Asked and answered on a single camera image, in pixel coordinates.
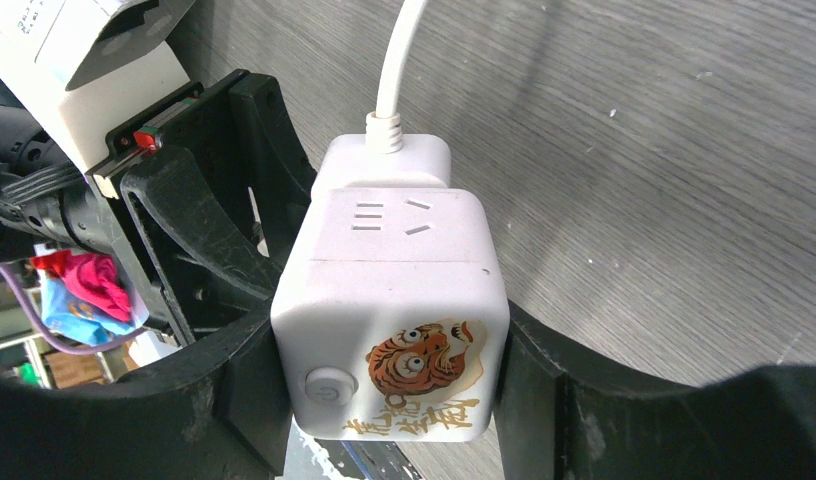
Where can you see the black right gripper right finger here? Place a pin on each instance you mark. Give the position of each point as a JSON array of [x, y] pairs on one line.
[[564, 411]]

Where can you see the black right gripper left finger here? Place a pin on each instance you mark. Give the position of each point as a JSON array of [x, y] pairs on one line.
[[217, 409]]

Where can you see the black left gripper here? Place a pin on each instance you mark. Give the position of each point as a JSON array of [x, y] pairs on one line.
[[201, 198]]

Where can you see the white tiger cube socket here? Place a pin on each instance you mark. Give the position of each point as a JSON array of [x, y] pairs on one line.
[[391, 316]]

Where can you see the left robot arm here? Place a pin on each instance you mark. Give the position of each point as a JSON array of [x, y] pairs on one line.
[[43, 195]]

